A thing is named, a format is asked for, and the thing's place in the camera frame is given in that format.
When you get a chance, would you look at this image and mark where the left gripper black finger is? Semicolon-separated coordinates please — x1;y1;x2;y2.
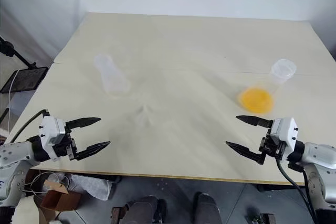
68;141;111;161
65;116;102;131

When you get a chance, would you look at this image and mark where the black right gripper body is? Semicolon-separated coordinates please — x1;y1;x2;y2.
258;128;288;162

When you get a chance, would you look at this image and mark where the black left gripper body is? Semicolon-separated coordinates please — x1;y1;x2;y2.
52;125;79;161

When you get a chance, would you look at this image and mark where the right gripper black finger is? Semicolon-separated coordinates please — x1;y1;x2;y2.
225;141;266;166
235;114;274;130

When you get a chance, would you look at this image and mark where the clear flask with orange liquid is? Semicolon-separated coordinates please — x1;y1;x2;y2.
237;58;298;116

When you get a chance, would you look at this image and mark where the crumpled white cloth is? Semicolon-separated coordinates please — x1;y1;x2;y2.
70;173;117;201

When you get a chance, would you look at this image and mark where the brown cardboard box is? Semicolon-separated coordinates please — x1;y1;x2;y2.
38;178;82;212

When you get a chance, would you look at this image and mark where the dark device under table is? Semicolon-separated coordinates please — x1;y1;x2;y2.
246;211;277;224

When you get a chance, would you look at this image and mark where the dark rounded shape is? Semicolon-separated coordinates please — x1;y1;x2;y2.
193;191;228;224
124;195;167;224

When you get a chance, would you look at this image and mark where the black stand pole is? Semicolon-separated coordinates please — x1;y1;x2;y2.
0;35;38;69

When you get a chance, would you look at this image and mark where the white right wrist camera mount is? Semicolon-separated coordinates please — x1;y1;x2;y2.
270;116;300;157

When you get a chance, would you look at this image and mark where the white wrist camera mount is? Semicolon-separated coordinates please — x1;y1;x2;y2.
38;115;67;161
270;116;300;157

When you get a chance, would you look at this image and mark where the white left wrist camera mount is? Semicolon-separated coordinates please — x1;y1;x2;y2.
38;115;67;161

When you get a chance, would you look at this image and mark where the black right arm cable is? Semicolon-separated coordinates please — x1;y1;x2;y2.
275;155;320;224

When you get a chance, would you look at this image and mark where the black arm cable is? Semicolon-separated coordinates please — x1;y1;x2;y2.
9;109;51;144
275;155;320;224

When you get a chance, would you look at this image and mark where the loose white wire coil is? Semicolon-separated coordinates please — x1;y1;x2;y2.
25;170;72;196

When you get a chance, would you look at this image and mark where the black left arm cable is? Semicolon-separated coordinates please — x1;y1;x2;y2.
9;109;51;144

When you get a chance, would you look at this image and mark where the thin white cable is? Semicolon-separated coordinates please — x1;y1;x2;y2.
6;70;19;134

